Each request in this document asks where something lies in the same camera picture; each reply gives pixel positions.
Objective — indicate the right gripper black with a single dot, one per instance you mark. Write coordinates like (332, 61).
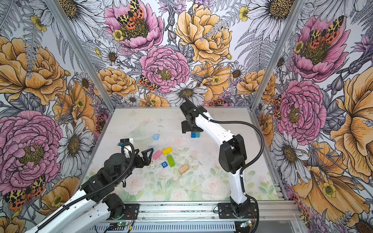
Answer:
(184, 127)

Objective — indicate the blue letter G cube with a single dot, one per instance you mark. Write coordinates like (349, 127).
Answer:
(164, 164)

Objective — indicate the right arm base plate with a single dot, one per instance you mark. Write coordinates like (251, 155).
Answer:
(246, 210)

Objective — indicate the right aluminium corner post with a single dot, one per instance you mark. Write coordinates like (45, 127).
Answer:
(283, 38)

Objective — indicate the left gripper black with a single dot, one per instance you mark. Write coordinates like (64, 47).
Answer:
(141, 164)

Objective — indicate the aluminium front rail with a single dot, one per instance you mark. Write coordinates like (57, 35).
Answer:
(184, 211)

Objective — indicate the white vented cable duct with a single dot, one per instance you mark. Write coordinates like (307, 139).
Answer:
(162, 227)

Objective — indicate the left aluminium corner post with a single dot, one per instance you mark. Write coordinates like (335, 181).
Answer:
(69, 32)

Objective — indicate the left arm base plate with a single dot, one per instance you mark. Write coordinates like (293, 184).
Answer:
(123, 212)

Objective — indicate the yellow rectangular block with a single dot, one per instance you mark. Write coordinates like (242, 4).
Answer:
(167, 151)

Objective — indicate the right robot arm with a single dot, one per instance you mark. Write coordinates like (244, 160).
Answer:
(232, 152)

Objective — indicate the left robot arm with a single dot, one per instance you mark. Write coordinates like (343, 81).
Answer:
(96, 201)

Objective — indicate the aluminium corner post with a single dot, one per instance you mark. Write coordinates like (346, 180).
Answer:
(283, 38)
(69, 32)

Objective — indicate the natural wood rectangular block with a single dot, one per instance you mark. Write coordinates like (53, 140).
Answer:
(184, 169)

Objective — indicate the pink rectangular block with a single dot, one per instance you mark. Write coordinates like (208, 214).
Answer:
(158, 154)

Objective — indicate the green rectangular block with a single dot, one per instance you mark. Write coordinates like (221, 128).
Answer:
(171, 161)

